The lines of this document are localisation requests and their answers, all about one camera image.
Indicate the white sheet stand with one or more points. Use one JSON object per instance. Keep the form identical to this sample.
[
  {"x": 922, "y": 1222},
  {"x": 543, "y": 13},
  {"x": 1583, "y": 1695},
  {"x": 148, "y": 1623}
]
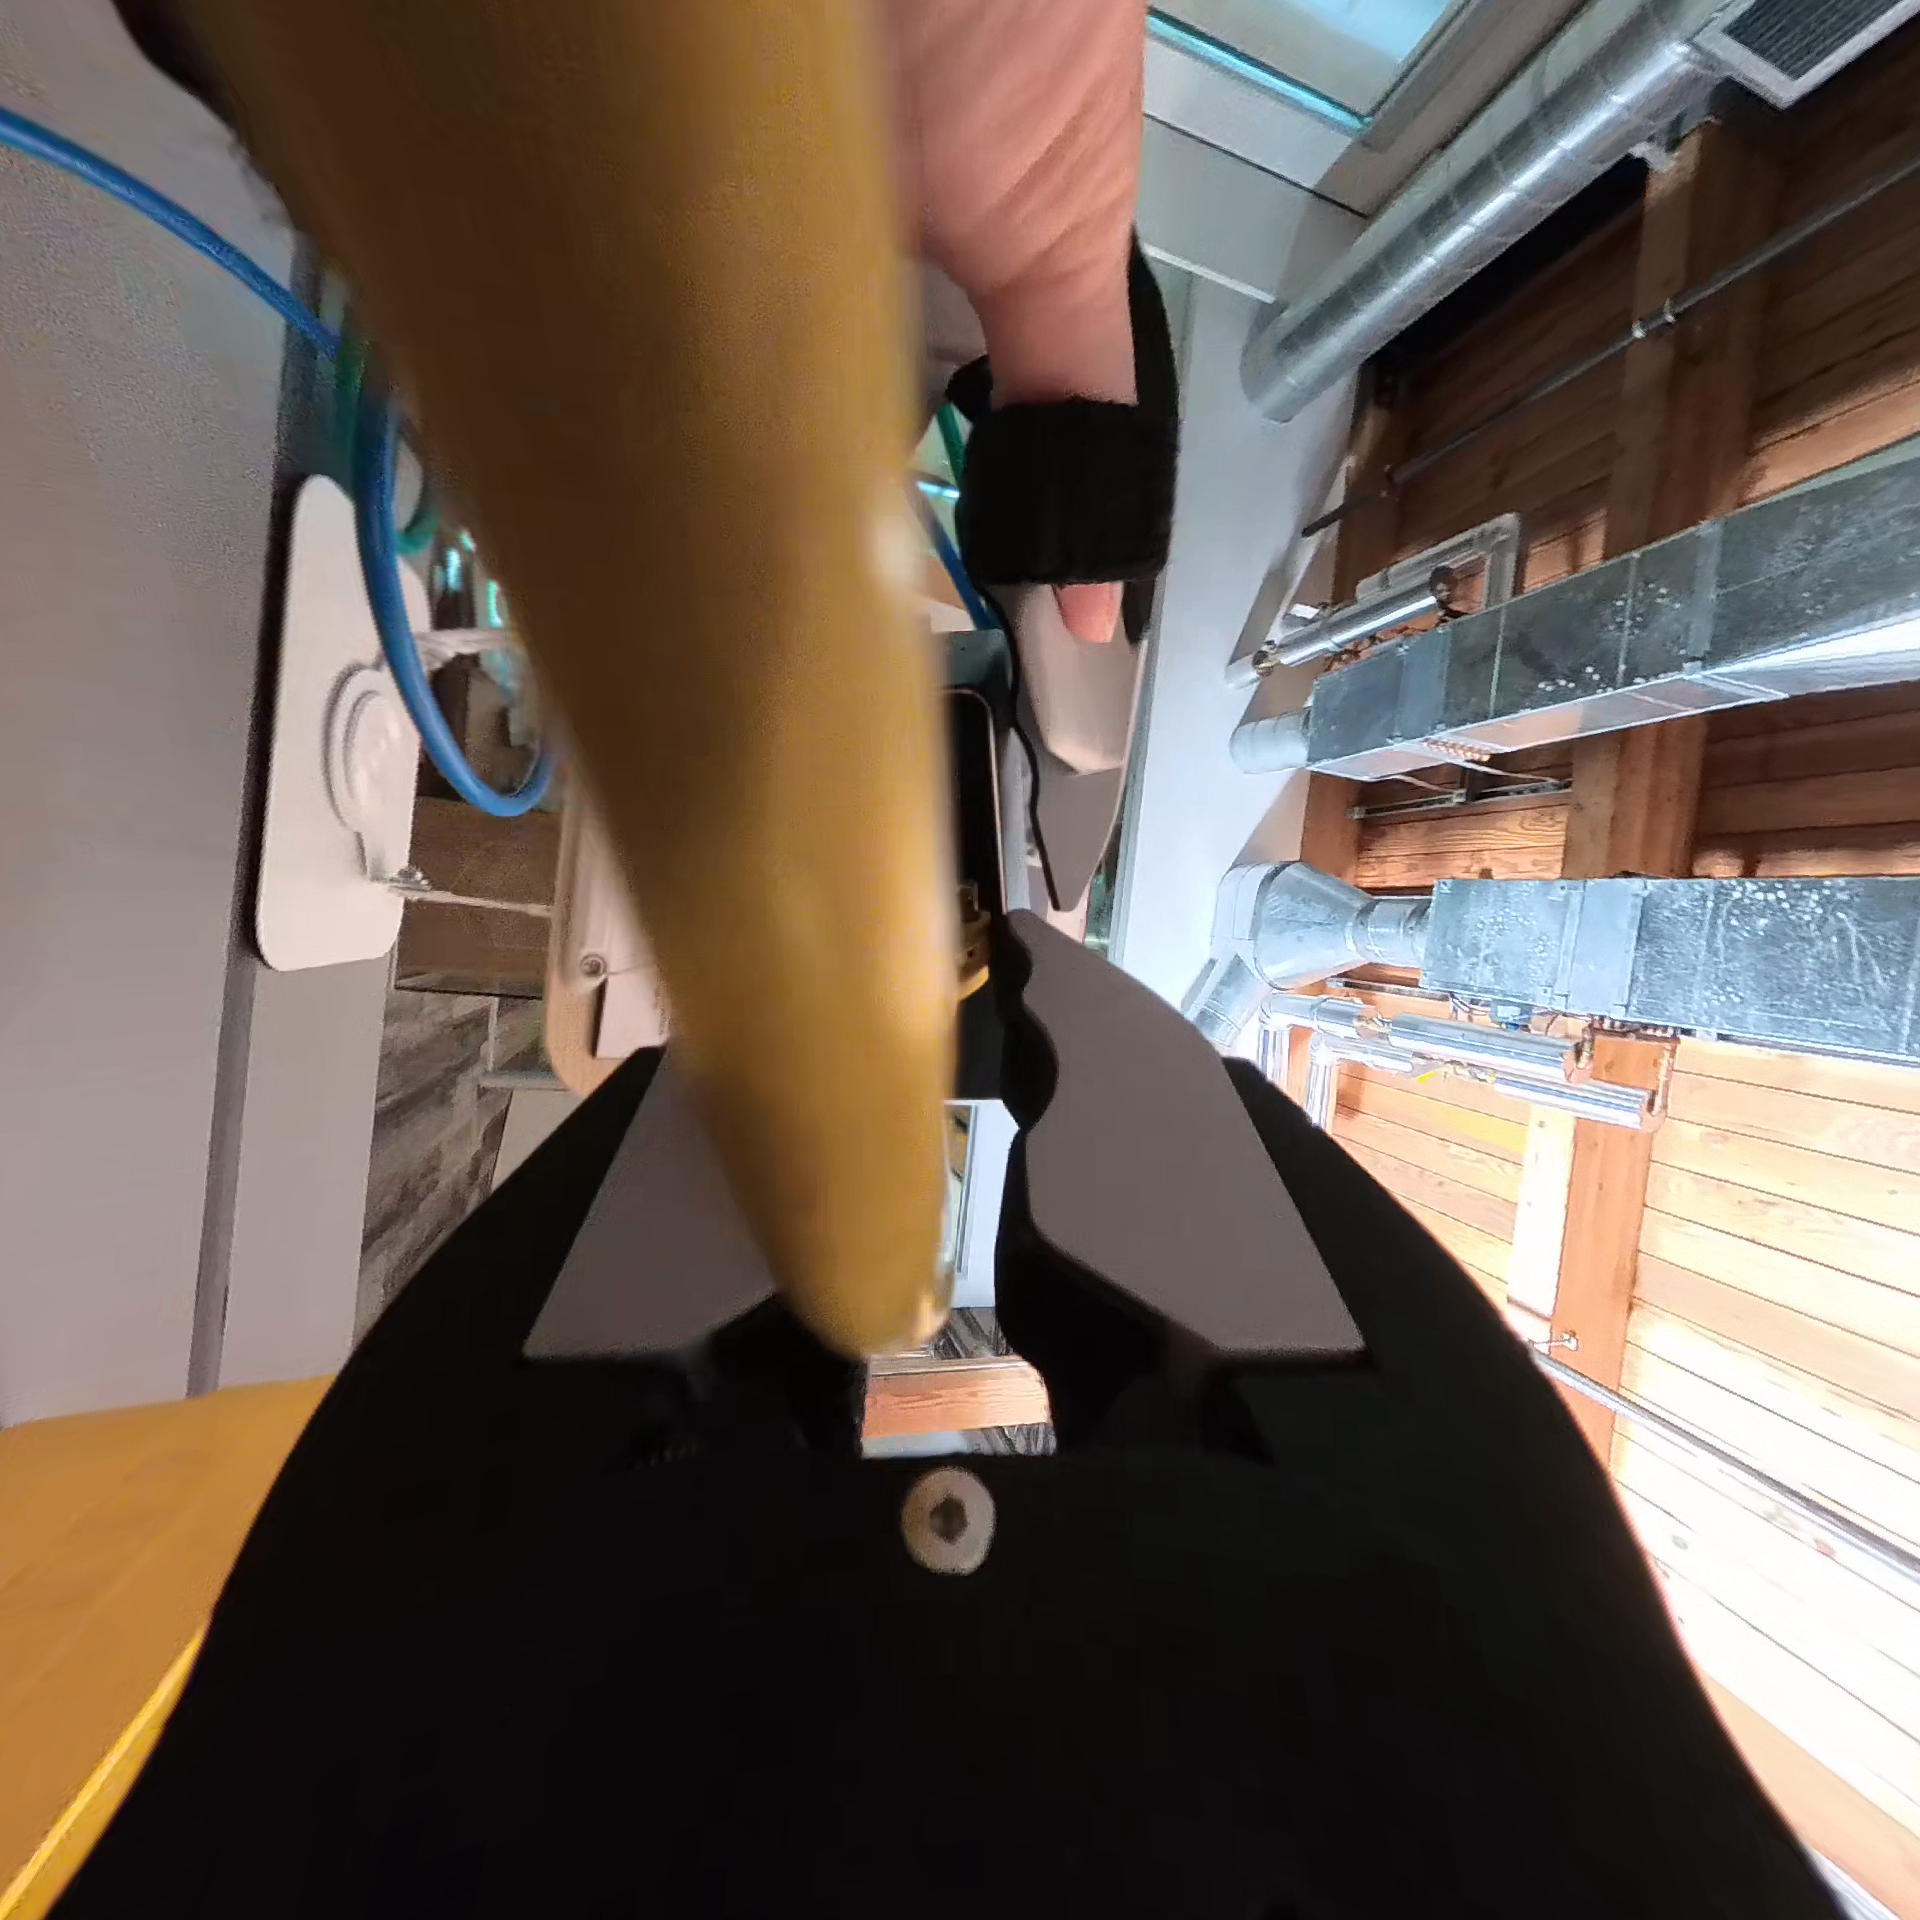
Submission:
[{"x": 325, "y": 842}]

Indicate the rectangular metal air duct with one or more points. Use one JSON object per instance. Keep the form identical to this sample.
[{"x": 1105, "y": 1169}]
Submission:
[
  {"x": 1725, "y": 960},
  {"x": 1649, "y": 630}
]

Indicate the black ethernet switch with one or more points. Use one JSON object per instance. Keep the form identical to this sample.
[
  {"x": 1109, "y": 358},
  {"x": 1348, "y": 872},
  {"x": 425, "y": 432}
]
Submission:
[{"x": 985, "y": 795}]

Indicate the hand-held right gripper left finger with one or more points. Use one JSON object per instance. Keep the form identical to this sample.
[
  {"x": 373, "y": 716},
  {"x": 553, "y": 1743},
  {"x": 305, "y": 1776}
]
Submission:
[{"x": 630, "y": 1260}]

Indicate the yellow plastic bin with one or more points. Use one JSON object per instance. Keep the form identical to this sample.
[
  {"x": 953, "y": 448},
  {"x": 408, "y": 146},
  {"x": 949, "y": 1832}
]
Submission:
[{"x": 90, "y": 1575}]

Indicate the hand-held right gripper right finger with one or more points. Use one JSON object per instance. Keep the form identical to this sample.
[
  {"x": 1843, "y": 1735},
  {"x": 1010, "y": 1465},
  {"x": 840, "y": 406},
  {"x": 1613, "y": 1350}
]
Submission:
[{"x": 1170, "y": 1202}]

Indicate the round silver air duct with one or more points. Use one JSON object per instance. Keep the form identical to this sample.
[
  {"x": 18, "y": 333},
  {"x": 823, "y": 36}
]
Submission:
[{"x": 1470, "y": 210}]

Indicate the white air vent grille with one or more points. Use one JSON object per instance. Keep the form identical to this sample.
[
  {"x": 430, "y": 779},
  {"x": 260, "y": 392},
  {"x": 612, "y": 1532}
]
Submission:
[{"x": 1815, "y": 39}]

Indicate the person's left hand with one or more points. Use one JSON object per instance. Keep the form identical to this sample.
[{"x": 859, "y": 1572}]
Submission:
[{"x": 1022, "y": 182}]

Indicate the brown wooden post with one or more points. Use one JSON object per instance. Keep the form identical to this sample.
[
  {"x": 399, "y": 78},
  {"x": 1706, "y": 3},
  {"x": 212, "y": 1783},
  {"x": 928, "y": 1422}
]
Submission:
[{"x": 482, "y": 902}]

